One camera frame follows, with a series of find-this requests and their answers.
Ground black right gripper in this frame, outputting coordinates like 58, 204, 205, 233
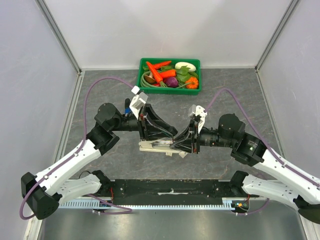
169, 119, 234, 155

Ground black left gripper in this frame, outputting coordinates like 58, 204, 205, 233
110, 103, 174, 141

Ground beige stapler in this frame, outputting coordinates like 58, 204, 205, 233
138, 140, 177, 153

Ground blue stapler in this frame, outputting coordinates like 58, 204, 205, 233
124, 98, 132, 117

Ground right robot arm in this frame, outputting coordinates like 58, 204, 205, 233
170, 113, 320, 224

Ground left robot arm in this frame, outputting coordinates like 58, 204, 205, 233
21, 103, 178, 220

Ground white staple box tray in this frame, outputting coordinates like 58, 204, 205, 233
178, 151, 188, 158

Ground staple box with red label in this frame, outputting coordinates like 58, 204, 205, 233
165, 152, 173, 157

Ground green toy long beans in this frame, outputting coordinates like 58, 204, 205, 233
140, 71, 186, 89

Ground brown toy mushroom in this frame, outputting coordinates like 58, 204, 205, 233
143, 72, 156, 85

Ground purple toy onion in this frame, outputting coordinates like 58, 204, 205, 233
164, 76, 179, 88

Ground orange toy carrot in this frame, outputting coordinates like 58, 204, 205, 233
153, 60, 172, 70
159, 69, 176, 79
146, 61, 166, 88

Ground green plastic tray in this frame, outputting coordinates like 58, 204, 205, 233
137, 57, 202, 95

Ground green toy leaf vegetable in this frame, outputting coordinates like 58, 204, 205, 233
159, 65, 199, 83

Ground orange toy pumpkin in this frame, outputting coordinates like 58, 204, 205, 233
185, 77, 199, 89

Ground white toy eggplant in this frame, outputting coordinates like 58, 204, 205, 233
174, 61, 197, 73

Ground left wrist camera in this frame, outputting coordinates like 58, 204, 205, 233
129, 92, 148, 120

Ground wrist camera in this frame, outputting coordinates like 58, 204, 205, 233
129, 92, 148, 120
188, 104, 208, 133

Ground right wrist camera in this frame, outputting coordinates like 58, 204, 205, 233
188, 104, 208, 133

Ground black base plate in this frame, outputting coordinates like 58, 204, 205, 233
95, 179, 248, 206

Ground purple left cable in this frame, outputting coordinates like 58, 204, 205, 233
19, 76, 141, 221

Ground purple cable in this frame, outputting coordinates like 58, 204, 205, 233
204, 88, 320, 216
19, 76, 141, 221

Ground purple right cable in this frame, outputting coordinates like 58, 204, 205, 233
204, 88, 320, 216

